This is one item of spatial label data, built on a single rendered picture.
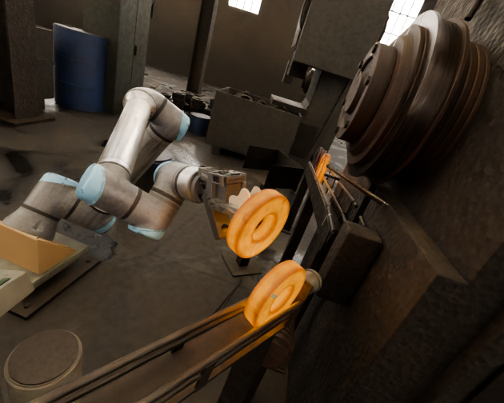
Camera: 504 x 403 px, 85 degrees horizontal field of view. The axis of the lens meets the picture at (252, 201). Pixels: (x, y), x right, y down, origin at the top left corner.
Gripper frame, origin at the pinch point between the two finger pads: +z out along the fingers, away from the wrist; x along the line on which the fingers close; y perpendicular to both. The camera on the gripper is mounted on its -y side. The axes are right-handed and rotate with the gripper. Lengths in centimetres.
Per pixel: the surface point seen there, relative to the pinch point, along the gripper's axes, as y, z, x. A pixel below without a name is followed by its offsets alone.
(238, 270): -67, -69, 66
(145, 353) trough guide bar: -14.5, 3.3, -27.2
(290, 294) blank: -16.5, 6.9, 3.5
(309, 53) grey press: 98, -154, 242
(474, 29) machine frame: 47, 19, 60
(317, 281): -18.1, 6.8, 15.5
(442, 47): 38, 18, 36
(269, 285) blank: -10.4, 7.5, -5.1
